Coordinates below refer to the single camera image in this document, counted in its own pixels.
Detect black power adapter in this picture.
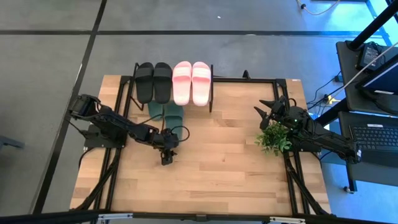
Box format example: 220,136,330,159
356,41,386,72

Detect beige floor cable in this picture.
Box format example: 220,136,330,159
296,0,342,16

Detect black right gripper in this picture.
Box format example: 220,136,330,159
254,95,292,126

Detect silver metal bracket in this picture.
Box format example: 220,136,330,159
97,212,134,224
268,216,307,224

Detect metal frame wooden top shelf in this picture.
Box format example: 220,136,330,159
128,61,216,114

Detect artificial green plant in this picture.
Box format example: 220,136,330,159
254,120,294,157

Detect black aluminium table frame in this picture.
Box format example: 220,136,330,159
0,73,398,224

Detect black laptop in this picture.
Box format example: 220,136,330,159
348,122,398,166

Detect black slanted pole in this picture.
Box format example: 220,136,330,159
347,0,398,51

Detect white cable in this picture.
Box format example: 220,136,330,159
338,40,398,95

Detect monitor screen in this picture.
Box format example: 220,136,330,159
355,54,398,115

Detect black equipment cart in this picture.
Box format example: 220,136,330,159
335,39,398,194

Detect pink slide sandal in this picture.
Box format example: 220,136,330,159
191,61,213,108
171,60,193,107

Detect black slide sandal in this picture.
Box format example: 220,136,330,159
153,62,174,105
134,62,155,105

